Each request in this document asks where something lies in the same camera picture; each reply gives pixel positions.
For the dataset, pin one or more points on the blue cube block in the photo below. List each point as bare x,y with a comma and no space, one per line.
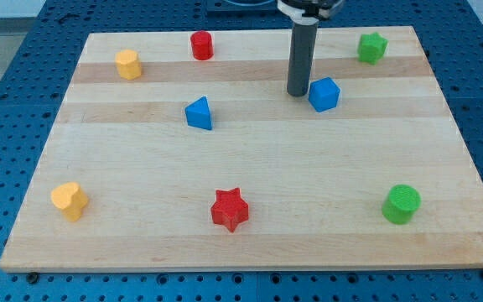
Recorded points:
324,94

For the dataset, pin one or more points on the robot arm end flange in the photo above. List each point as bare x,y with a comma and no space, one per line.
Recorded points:
310,11

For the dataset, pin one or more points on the blue triangular prism block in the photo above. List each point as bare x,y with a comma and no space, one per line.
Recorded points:
198,114

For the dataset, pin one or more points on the red star block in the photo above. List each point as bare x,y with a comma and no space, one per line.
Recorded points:
229,209

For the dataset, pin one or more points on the light wooden board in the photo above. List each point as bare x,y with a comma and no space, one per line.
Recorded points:
315,182

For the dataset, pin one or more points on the red cylinder block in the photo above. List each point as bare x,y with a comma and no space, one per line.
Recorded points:
202,45

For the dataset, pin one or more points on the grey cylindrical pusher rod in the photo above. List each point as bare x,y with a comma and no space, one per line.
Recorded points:
300,58

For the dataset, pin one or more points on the yellow hexagon block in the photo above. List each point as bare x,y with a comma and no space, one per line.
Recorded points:
128,64

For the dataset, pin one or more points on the green star block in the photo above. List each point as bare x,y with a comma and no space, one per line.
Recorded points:
371,48

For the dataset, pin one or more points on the green cylinder block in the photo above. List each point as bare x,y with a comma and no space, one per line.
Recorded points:
401,204

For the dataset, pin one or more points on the yellow heart block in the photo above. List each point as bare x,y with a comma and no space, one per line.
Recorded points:
70,199

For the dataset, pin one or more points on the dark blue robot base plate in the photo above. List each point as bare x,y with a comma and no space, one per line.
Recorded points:
224,7

